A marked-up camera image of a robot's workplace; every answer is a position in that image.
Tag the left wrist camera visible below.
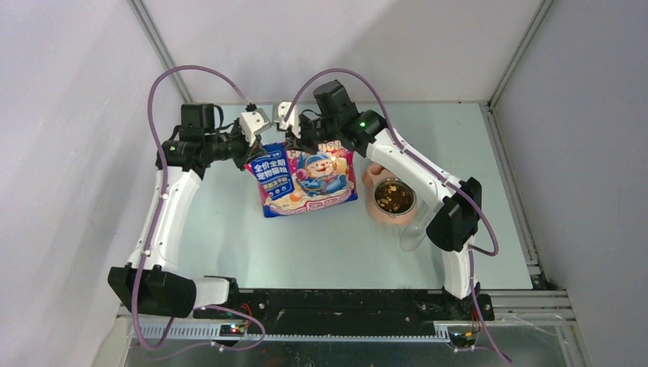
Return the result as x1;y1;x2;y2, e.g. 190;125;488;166
239;103;273;147

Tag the pink double bowl stand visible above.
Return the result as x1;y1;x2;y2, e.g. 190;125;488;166
362;162;418;227

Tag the pet food bag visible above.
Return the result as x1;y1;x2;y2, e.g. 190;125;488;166
245;141;358;218

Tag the clear plastic scoop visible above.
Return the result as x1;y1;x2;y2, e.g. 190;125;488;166
400;213;434;252

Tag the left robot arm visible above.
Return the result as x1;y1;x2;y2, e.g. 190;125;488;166
107;103;271;319

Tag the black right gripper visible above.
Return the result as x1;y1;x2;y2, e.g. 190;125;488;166
283;114;339;157

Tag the brown kibble in bowls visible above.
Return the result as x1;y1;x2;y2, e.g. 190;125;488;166
377;183;415;214

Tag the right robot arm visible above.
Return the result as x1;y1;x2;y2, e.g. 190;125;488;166
275;80;488;320

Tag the near steel bowl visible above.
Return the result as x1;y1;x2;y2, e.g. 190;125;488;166
373;178;418;217

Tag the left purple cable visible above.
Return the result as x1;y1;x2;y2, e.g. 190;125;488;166
130;64;267;352

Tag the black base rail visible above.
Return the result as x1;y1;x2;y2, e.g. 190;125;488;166
193;289;494;337

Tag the aluminium frame front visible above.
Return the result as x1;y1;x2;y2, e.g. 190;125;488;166
117;288;578;346

